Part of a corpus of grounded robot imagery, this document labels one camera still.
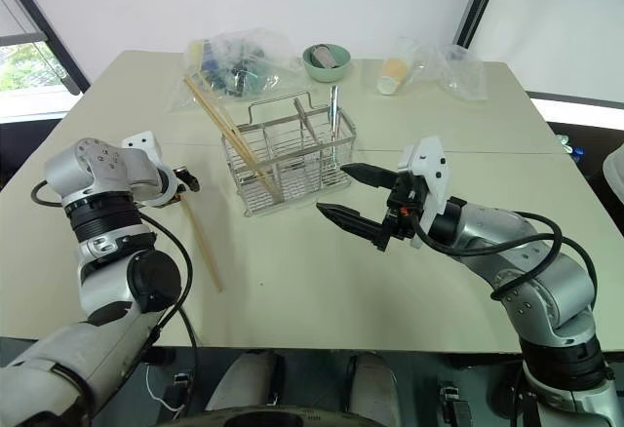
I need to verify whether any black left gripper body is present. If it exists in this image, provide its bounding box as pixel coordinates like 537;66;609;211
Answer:
174;167;201;192

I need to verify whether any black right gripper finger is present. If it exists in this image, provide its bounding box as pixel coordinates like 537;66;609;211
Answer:
339;162;400;190
315;202;392;253

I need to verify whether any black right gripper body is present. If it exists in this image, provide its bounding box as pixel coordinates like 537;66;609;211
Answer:
382;173;426;246

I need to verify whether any wooden chopstick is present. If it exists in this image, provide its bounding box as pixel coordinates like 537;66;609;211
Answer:
178;194;225;293
186;73;277;189
182;78;273;196

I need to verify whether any metal spoon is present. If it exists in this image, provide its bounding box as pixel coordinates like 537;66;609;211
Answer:
328;84;341;158

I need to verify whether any pale green bowl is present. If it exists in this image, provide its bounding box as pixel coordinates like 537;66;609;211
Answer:
301;42;353;83

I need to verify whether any clear bag of mixed items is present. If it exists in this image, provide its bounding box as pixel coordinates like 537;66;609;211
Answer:
167;26;304;115

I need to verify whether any grey object in bowl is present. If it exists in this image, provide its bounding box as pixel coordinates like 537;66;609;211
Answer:
310;45;344;69

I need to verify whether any crumpled clear plastic bag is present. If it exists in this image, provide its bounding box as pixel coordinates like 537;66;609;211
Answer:
389;35;489;102

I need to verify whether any white rounded leg cover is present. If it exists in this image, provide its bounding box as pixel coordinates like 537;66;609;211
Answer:
205;350;277;413
344;352;402;427

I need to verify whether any blue capped small object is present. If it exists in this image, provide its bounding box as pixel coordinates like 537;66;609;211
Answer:
556;133;587;166

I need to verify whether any black slanted pole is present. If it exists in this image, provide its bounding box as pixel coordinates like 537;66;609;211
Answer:
454;0;509;50

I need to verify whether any white plastic container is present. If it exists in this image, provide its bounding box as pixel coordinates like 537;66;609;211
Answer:
601;145;624;205

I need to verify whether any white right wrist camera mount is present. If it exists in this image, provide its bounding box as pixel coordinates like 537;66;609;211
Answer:
396;136;449;252

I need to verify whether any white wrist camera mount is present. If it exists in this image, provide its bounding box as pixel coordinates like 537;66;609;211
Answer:
120;129;165;168
396;136;449;252

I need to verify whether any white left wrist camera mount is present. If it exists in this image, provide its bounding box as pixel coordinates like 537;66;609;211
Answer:
120;129;165;168

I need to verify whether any metal wire basket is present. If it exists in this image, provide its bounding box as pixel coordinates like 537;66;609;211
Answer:
220;91;356;219

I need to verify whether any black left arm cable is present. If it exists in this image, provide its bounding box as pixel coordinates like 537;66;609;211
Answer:
30;179;202;427

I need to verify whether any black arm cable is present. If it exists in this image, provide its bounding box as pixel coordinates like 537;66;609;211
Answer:
412;210;599;302
30;179;202;427

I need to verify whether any flat metal utensil handle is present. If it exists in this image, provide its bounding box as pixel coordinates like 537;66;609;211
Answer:
293;97;323;146

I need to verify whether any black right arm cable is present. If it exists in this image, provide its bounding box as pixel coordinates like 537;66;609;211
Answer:
412;210;599;302

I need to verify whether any black window frame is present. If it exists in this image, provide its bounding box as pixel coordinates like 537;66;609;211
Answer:
0;0;93;97

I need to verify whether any thin white cable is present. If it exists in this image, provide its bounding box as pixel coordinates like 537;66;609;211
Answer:
144;363;189;416

